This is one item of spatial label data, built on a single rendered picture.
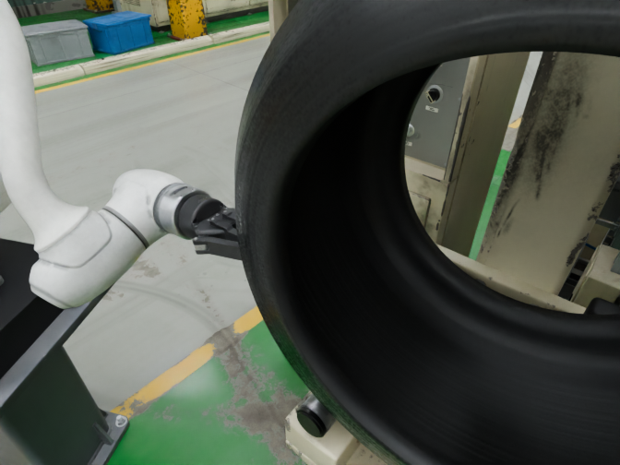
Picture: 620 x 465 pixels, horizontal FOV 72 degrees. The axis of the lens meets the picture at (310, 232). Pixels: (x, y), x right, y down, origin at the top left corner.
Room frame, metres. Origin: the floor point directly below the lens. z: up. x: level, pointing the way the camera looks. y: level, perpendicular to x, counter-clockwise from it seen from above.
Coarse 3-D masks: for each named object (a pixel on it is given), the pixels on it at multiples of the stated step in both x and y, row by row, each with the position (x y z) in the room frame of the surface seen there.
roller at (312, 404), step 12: (312, 396) 0.30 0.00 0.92; (300, 408) 0.29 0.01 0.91; (312, 408) 0.28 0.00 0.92; (324, 408) 0.28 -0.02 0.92; (300, 420) 0.28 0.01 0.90; (312, 420) 0.27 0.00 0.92; (324, 420) 0.27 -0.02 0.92; (336, 420) 0.28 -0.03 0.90; (312, 432) 0.27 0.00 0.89; (324, 432) 0.26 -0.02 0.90
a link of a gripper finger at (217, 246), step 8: (192, 240) 0.49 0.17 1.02; (200, 240) 0.49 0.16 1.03; (208, 240) 0.49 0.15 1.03; (216, 240) 0.48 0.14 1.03; (224, 240) 0.48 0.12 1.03; (216, 248) 0.48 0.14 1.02; (224, 248) 0.47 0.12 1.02; (232, 248) 0.46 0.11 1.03; (224, 256) 0.47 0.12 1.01; (232, 256) 0.47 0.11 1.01; (240, 256) 0.46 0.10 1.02
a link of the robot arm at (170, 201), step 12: (168, 192) 0.60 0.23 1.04; (180, 192) 0.60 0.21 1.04; (192, 192) 0.59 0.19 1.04; (204, 192) 0.61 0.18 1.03; (156, 204) 0.59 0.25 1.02; (168, 204) 0.57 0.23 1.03; (180, 204) 0.57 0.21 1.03; (156, 216) 0.58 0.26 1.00; (168, 216) 0.56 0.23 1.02; (168, 228) 0.56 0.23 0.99
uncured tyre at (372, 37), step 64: (320, 0) 0.30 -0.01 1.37; (384, 0) 0.26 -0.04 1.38; (448, 0) 0.24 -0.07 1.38; (512, 0) 0.22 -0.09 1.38; (576, 0) 0.20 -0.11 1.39; (320, 64) 0.27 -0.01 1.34; (384, 64) 0.25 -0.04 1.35; (256, 128) 0.31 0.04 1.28; (320, 128) 0.28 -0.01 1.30; (384, 128) 0.52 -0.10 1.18; (256, 192) 0.30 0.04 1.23; (320, 192) 0.47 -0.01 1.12; (384, 192) 0.51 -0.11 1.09; (256, 256) 0.30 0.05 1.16; (320, 256) 0.43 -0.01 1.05; (384, 256) 0.48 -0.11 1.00; (320, 320) 0.36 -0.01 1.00; (384, 320) 0.40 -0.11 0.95; (448, 320) 0.42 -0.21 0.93; (512, 320) 0.39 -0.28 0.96; (576, 320) 0.37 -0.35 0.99; (320, 384) 0.25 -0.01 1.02; (384, 384) 0.31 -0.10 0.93; (448, 384) 0.32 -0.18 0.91; (512, 384) 0.32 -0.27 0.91; (576, 384) 0.31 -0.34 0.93; (384, 448) 0.21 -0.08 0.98; (448, 448) 0.24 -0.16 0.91; (512, 448) 0.24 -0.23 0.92; (576, 448) 0.23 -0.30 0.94
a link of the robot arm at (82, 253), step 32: (0, 0) 0.67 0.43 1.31; (0, 32) 0.64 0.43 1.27; (0, 64) 0.62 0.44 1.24; (0, 96) 0.60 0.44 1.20; (32, 96) 0.63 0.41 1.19; (0, 128) 0.57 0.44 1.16; (32, 128) 0.60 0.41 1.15; (0, 160) 0.56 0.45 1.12; (32, 160) 0.57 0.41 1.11; (32, 192) 0.54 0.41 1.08; (32, 224) 0.52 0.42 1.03; (64, 224) 0.52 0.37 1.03; (96, 224) 0.54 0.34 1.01; (64, 256) 0.49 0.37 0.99; (96, 256) 0.51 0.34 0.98; (128, 256) 0.54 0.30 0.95; (32, 288) 0.47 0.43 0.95; (64, 288) 0.46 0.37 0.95; (96, 288) 0.48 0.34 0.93
